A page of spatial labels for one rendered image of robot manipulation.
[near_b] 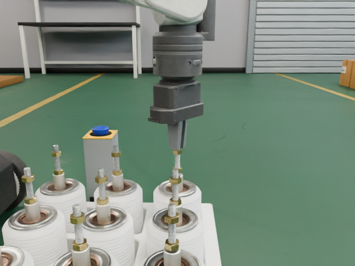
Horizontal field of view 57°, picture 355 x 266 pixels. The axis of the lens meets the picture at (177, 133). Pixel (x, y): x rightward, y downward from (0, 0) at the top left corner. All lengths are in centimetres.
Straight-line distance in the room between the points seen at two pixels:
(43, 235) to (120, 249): 12
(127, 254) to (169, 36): 36
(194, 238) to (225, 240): 44
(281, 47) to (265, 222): 476
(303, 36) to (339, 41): 60
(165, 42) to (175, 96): 9
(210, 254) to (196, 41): 36
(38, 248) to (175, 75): 35
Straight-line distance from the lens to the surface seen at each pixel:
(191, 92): 59
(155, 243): 54
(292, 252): 96
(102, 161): 81
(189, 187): 66
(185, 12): 54
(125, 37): 553
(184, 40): 55
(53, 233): 58
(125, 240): 56
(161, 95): 57
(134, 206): 65
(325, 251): 100
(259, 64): 557
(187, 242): 53
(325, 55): 592
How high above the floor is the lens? 54
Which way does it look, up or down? 16 degrees down
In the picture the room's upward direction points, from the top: straight up
